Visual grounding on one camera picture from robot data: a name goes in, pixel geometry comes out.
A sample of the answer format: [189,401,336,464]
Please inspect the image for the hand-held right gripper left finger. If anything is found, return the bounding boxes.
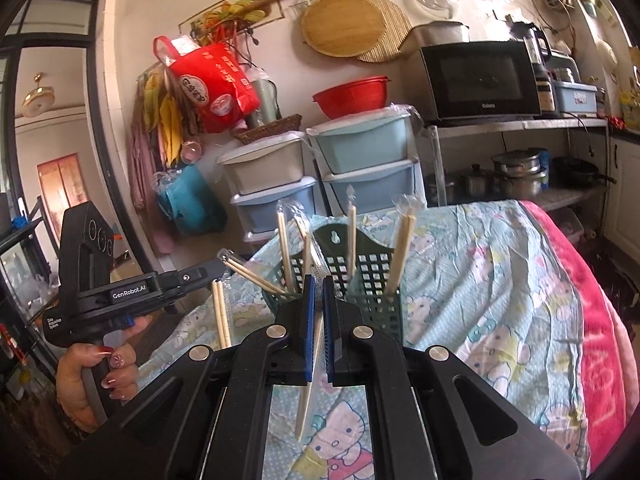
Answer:
[57,275,317,480]

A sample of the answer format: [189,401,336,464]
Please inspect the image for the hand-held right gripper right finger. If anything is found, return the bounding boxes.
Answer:
[322,276,583,480]

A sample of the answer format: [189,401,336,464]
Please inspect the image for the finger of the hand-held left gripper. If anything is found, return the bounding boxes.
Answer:
[150,249,236,295]

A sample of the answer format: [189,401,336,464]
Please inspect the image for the bamboo chopstick pair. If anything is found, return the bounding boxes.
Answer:
[211,280,233,351]
[274,200,297,295]
[295,305,326,443]
[218,252,288,296]
[345,185,358,281]
[382,194,421,297]
[294,215,321,281]

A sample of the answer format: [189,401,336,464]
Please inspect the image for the green plastic utensil holder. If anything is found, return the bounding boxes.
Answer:
[262,223,406,346]

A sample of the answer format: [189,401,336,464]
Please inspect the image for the person's left hand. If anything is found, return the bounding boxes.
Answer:
[55,314,153,433]

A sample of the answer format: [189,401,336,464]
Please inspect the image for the blue fabric bag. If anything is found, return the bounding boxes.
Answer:
[157,165,226,236]

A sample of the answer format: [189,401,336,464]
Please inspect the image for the brown wooden door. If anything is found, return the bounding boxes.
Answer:
[36,152,93,241]

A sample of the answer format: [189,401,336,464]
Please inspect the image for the pink hanging cloth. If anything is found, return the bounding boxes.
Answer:
[125,120,176,256]

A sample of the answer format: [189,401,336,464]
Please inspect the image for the cartoon print blue bedsheet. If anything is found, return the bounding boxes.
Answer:
[140,200,591,480]

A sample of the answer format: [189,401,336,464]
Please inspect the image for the white plastic drawer unit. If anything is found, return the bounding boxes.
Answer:
[217,131,321,243]

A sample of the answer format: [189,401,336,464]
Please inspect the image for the yellow hanging bags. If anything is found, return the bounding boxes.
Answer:
[142,72,183,168]

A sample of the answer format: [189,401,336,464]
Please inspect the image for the brown wicker basket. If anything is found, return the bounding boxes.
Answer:
[232,114,303,145]

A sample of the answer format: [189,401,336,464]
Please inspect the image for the gold ceiling lamp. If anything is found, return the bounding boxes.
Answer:
[21,74,57,117]

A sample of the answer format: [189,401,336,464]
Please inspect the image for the pale green bottle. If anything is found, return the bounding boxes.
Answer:
[250,77,278,128]

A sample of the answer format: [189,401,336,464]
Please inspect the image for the red plastic bag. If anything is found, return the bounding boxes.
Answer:
[152,35,262,134]

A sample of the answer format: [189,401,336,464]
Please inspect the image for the pink plush blanket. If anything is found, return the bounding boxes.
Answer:
[517,199,633,466]

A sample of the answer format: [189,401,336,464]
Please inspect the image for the red plastic basin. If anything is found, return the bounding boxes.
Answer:
[312,76,391,120]

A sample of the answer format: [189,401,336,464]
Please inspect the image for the stainless steel pots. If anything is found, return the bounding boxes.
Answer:
[457,147,549,199]

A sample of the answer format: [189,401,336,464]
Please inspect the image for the black frying pan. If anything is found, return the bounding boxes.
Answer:
[552,156,618,186]

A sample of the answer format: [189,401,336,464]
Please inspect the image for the white metal shelf rack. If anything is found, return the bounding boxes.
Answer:
[425,115,611,211]

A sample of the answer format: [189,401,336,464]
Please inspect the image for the round bamboo tray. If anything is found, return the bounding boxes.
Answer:
[300,0,387,57]

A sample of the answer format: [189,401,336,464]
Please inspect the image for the white kitchen cabinets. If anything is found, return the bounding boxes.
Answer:
[602,130,640,261]

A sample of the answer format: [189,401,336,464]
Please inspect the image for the black microwave oven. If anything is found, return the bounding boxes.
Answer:
[419,40,543,123]

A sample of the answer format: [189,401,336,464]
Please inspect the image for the blue plastic container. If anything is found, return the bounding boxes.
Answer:
[552,80,601,113]

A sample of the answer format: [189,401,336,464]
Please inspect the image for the beige kitchen appliance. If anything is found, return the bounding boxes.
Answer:
[402,21,471,56]

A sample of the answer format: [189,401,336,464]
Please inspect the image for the black electric kettle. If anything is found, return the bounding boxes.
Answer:
[510,21,553,78]

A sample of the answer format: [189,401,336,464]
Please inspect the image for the black door frame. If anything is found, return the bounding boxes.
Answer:
[0,0,171,271]

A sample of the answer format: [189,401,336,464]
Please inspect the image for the fruit wall picture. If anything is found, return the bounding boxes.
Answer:
[179,0,278,43]

